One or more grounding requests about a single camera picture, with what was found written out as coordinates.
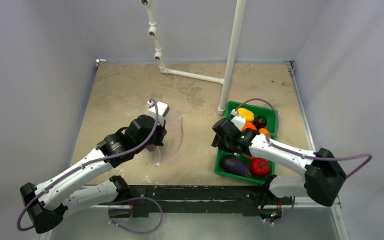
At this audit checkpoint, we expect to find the purple toy eggplant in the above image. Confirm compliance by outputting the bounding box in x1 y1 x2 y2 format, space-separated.
220 154 252 178

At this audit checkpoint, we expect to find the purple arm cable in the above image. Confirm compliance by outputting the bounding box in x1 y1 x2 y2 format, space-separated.
16 98 160 232
233 97 373 180

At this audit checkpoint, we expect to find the toy peach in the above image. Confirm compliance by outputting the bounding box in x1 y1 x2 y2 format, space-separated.
258 127 270 136

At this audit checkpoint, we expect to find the red toy tomato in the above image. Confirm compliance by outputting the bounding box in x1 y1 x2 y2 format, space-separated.
249 157 271 177

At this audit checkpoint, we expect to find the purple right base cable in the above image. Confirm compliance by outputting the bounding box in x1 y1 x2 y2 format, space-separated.
261 195 298 227

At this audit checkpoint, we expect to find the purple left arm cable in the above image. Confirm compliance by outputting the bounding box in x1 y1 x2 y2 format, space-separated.
16 98 160 232

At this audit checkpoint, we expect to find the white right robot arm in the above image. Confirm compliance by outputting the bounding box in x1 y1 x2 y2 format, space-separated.
211 118 347 207

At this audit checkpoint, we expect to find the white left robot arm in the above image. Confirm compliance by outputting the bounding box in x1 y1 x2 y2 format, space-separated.
16 111 167 234

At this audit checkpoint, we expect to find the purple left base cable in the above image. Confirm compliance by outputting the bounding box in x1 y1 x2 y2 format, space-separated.
107 196 165 236

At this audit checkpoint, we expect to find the clear zip top bag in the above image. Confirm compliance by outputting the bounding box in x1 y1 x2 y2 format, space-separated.
146 108 184 167

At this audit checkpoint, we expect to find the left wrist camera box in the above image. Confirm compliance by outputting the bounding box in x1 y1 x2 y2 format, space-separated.
146 99 170 126

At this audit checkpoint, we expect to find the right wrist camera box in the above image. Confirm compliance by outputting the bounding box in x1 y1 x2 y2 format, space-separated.
230 109 247 131

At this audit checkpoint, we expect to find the white PVC pipe frame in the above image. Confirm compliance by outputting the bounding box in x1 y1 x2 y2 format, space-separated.
138 0 247 115

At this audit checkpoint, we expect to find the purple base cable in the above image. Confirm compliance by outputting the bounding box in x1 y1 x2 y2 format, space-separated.
107 196 165 236
261 195 298 227

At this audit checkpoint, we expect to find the green plastic tray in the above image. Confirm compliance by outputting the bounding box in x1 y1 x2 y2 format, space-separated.
214 101 278 185

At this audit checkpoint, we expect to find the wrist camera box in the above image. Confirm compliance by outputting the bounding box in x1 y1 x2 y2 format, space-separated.
230 109 247 131
146 99 170 126

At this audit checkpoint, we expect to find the yellow toy bell pepper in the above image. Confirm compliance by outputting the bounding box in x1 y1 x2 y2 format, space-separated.
236 107 255 122

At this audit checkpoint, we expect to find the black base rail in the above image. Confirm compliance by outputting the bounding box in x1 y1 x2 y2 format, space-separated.
114 185 293 218

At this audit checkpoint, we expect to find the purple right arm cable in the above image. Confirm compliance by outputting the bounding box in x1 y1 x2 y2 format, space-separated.
233 97 373 180

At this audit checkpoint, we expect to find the dark red toy apple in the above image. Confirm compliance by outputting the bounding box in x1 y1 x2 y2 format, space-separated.
252 115 268 130

